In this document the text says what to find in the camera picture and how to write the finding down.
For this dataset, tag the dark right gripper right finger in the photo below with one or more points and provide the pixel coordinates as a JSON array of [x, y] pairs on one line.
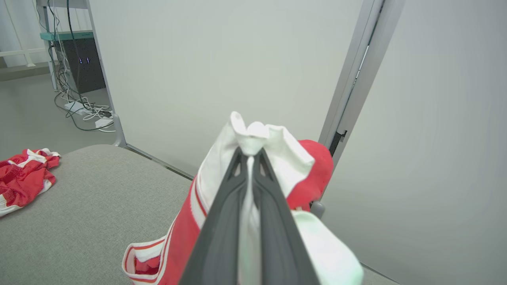
[[277, 237]]

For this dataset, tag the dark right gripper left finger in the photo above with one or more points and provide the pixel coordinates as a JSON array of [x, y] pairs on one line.
[[222, 237]]

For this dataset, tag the red and white garment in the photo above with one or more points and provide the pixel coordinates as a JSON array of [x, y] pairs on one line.
[[178, 241]]

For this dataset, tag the crumpled red white garment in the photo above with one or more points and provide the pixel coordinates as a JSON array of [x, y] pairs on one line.
[[23, 182]]

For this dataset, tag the white power adapter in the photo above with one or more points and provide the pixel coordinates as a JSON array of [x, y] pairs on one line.
[[103, 122]]

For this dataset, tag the white power strip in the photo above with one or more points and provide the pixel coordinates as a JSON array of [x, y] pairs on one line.
[[74, 107]]

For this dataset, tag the black computer box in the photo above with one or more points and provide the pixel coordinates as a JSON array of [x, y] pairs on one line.
[[85, 71]]

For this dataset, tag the white railing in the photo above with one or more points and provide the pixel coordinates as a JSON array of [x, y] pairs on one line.
[[20, 52]]

